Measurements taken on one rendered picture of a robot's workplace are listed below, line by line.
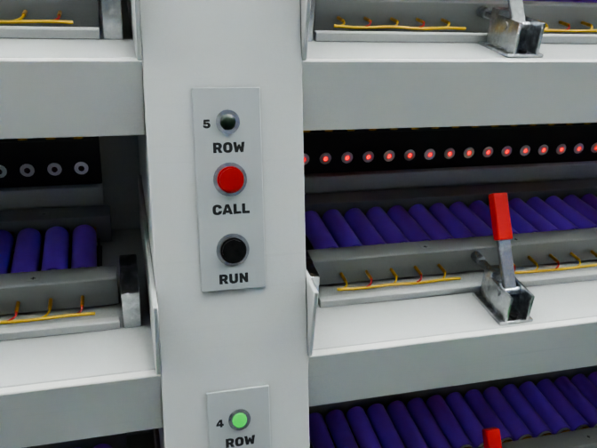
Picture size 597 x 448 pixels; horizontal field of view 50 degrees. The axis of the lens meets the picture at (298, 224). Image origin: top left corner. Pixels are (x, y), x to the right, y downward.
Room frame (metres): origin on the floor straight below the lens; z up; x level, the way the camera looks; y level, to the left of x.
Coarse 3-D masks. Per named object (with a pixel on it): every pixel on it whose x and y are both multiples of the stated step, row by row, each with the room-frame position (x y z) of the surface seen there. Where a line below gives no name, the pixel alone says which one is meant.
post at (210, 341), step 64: (192, 0) 0.38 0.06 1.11; (256, 0) 0.39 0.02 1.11; (192, 64) 0.38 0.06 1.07; (256, 64) 0.39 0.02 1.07; (192, 128) 0.38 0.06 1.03; (192, 192) 0.38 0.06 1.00; (192, 256) 0.38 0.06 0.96; (192, 320) 0.38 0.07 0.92; (256, 320) 0.39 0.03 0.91; (192, 384) 0.38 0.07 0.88; (256, 384) 0.39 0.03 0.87
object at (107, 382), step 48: (0, 192) 0.51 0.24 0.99; (48, 192) 0.52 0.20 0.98; (96, 192) 0.53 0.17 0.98; (144, 240) 0.45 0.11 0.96; (144, 288) 0.46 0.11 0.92; (48, 336) 0.40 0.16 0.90; (96, 336) 0.41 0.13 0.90; (144, 336) 0.41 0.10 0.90; (0, 384) 0.36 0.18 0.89; (48, 384) 0.36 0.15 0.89; (96, 384) 0.37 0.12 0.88; (144, 384) 0.37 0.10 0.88; (0, 432) 0.36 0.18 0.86; (48, 432) 0.37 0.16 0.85; (96, 432) 0.38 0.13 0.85
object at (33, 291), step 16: (32, 272) 0.43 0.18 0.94; (48, 272) 0.43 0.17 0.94; (64, 272) 0.43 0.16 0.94; (80, 272) 0.43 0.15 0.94; (96, 272) 0.43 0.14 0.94; (112, 272) 0.44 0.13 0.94; (0, 288) 0.41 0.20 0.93; (16, 288) 0.41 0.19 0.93; (32, 288) 0.42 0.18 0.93; (48, 288) 0.42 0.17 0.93; (64, 288) 0.42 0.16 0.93; (80, 288) 0.43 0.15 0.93; (96, 288) 0.43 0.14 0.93; (112, 288) 0.43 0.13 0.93; (0, 304) 0.41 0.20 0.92; (16, 304) 0.41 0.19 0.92; (32, 304) 0.42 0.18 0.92; (48, 304) 0.42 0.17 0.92; (64, 304) 0.43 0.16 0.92; (80, 304) 0.42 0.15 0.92; (96, 304) 0.43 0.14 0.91; (112, 304) 0.44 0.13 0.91; (16, 320) 0.40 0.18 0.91; (32, 320) 0.40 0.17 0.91
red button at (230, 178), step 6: (228, 168) 0.38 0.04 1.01; (234, 168) 0.38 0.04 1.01; (222, 174) 0.38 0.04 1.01; (228, 174) 0.38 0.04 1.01; (234, 174) 0.38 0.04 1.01; (240, 174) 0.38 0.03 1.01; (222, 180) 0.38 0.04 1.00; (228, 180) 0.38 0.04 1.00; (234, 180) 0.38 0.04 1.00; (240, 180) 0.38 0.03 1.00; (222, 186) 0.38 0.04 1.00; (228, 186) 0.38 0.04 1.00; (234, 186) 0.38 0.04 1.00; (240, 186) 0.38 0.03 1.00; (228, 192) 0.38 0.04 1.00; (234, 192) 0.38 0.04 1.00
